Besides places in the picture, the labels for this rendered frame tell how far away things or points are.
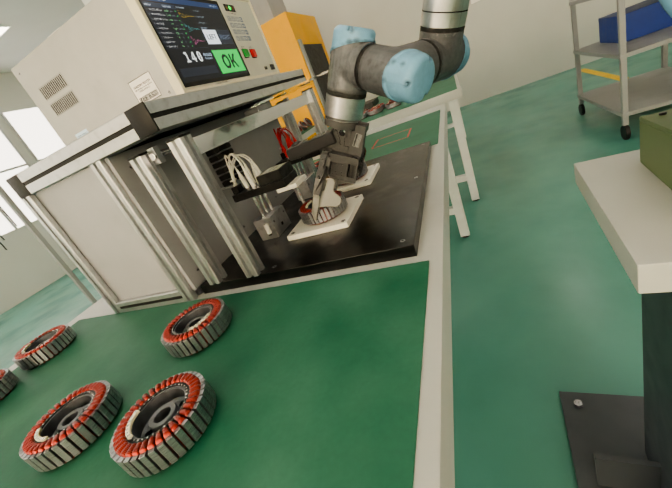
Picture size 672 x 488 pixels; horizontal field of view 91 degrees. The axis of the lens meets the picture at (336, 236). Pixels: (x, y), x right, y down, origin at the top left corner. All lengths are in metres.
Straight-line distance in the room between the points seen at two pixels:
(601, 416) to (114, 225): 1.29
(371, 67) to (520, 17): 5.50
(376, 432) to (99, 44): 0.80
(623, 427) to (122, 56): 1.42
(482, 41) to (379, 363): 5.76
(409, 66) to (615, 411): 1.04
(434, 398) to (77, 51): 0.86
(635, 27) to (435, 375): 3.10
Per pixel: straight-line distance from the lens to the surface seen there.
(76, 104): 0.95
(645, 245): 0.50
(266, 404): 0.43
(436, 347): 0.39
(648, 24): 3.33
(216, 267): 0.74
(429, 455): 0.33
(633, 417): 1.24
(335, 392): 0.39
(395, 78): 0.56
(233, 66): 0.91
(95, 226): 0.86
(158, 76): 0.77
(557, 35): 6.15
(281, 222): 0.82
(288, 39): 4.48
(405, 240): 0.55
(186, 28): 0.84
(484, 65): 6.02
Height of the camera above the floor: 1.02
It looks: 22 degrees down
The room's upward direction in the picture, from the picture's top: 24 degrees counter-clockwise
